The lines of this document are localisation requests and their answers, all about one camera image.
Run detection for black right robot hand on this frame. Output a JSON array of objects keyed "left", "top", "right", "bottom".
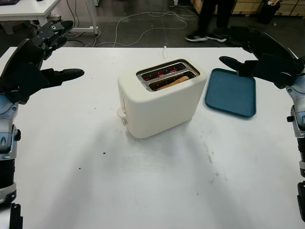
[{"left": 214, "top": 26, "right": 302, "bottom": 78}]

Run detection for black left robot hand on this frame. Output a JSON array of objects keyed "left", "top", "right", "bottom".
[{"left": 0, "top": 20, "right": 85, "bottom": 87}]

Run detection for browned toast slice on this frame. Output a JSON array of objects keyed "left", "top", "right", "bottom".
[{"left": 156, "top": 75, "right": 191, "bottom": 91}]

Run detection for person in black trousers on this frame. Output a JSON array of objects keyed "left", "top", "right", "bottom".
[{"left": 184, "top": 0, "right": 233, "bottom": 43}]

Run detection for cream toaster lever knob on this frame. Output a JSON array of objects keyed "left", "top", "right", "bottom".
[{"left": 116, "top": 107, "right": 128, "bottom": 126}]

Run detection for cream white toaster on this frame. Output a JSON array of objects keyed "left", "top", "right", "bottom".
[{"left": 117, "top": 58, "right": 208, "bottom": 139}]

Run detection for black trash bin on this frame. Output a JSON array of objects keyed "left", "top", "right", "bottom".
[{"left": 258, "top": 0, "right": 282, "bottom": 24}]

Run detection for white office desk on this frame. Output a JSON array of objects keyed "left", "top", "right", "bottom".
[{"left": 0, "top": 0, "right": 100, "bottom": 36}]

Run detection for wooden crates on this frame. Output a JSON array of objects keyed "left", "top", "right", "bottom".
[{"left": 192, "top": 0, "right": 305, "bottom": 17}]

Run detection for blue plastic tray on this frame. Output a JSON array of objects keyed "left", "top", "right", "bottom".
[{"left": 204, "top": 68, "right": 257, "bottom": 118}]

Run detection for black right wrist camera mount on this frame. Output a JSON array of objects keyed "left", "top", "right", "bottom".
[{"left": 254, "top": 52, "right": 305, "bottom": 89}]

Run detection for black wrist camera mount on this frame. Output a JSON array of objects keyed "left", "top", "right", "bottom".
[
  {"left": 254, "top": 52, "right": 305, "bottom": 89},
  {"left": 0, "top": 62, "right": 50, "bottom": 105}
]

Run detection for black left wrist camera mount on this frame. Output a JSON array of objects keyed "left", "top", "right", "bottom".
[{"left": 0, "top": 62, "right": 50, "bottom": 105}]

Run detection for white floor cable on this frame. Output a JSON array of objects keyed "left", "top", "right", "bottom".
[{"left": 94, "top": 10, "right": 198, "bottom": 47}]

